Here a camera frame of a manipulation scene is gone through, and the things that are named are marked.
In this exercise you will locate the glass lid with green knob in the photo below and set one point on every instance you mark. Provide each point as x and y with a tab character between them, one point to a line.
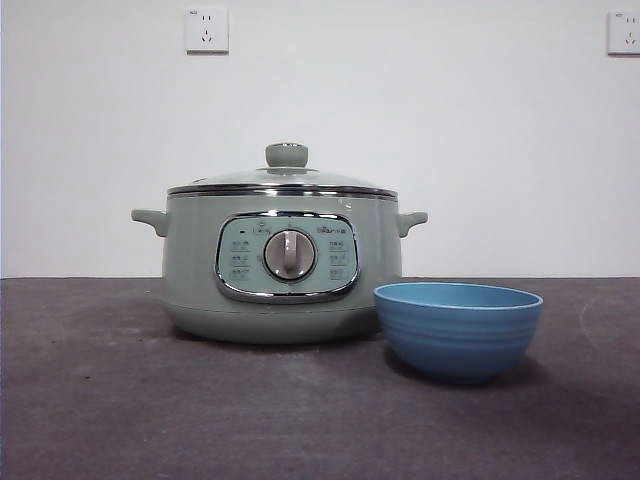
286	155

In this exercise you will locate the pale green electric steamer pot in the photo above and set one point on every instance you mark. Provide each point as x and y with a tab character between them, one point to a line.
200	280

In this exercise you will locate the blue ribbed bowl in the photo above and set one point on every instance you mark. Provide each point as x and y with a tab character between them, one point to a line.
457	340

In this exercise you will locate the white wall socket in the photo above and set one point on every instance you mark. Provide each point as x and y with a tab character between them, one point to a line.
625	32
207	30

